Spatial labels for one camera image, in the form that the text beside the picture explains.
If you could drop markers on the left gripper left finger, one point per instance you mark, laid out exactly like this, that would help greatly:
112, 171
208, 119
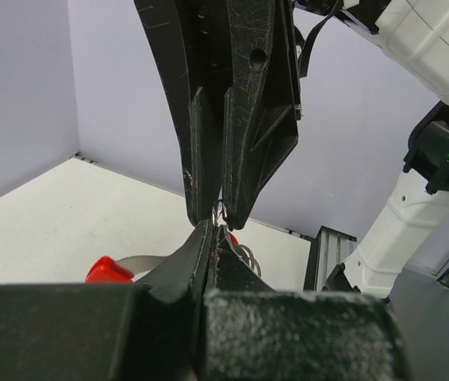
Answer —
146, 330

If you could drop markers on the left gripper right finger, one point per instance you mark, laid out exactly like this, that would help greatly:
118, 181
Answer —
253, 332

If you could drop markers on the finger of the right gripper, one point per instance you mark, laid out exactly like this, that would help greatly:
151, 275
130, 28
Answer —
260, 107
171, 28

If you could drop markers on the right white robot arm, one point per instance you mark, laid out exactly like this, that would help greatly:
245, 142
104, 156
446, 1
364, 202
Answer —
231, 73

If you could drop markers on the aluminium frame rail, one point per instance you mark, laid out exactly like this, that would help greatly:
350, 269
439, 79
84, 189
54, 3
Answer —
328, 249

